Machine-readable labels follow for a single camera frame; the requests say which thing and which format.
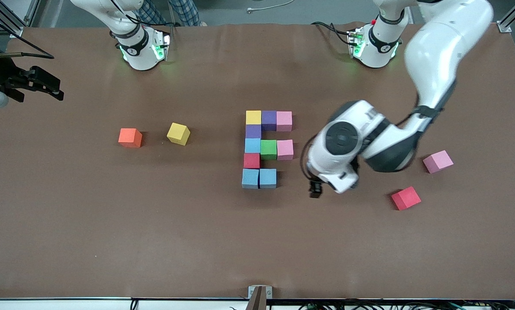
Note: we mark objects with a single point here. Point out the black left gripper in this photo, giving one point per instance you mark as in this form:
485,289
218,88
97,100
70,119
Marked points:
315,190

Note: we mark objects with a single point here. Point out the blue foam block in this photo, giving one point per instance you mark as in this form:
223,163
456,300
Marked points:
268,178
250,178
252,146

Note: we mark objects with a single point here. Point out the pink foam block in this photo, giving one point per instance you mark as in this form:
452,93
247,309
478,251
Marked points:
438,162
285,150
284,121

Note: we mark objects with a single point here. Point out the green foam block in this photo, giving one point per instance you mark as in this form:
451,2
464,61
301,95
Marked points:
268,149

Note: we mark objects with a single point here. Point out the red foam block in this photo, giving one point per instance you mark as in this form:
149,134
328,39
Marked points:
406,198
251,160

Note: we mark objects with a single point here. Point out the purple foam block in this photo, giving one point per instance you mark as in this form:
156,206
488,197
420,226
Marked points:
253,131
269,119

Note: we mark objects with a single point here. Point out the yellow foam block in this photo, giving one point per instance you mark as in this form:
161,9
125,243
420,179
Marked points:
178,133
253,117

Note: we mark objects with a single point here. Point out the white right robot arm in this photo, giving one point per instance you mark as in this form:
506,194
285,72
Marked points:
132,51

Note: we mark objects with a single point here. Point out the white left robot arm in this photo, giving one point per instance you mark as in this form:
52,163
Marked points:
438,47

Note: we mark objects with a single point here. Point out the grey metal strut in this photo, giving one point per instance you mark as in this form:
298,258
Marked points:
32,13

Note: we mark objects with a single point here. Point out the orange foam block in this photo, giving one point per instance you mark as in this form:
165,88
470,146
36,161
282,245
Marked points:
129,137

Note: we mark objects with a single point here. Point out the plaid trouser leg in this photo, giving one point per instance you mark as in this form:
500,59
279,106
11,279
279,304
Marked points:
152,10
184,8

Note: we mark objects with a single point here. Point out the brown table cover sheet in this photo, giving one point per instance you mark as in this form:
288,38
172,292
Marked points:
68,241

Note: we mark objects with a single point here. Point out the aluminium frame profile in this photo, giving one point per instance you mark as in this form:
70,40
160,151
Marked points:
3,17
513,15

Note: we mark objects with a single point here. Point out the metal bracket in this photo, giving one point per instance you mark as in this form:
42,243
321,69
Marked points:
268,292

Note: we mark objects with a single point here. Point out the brown camera pole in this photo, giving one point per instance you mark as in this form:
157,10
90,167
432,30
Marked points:
257,303

